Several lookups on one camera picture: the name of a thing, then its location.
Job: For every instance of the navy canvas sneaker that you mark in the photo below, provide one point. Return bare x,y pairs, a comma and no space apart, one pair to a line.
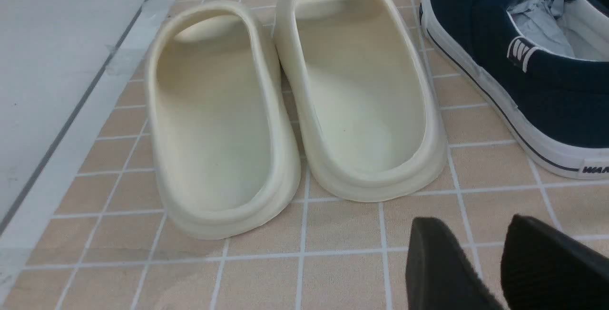
542,65

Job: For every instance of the cream left foam slipper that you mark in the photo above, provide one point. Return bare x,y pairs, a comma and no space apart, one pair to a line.
225,155

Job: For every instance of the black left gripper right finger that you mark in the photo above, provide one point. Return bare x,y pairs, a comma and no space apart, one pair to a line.
544,269

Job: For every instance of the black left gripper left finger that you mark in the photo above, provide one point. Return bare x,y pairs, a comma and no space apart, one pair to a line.
438,275

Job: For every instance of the cream foam slipper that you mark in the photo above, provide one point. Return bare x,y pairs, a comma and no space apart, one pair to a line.
225,155
369,119

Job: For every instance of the cream right foam slipper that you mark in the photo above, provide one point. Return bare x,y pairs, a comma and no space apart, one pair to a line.
369,119

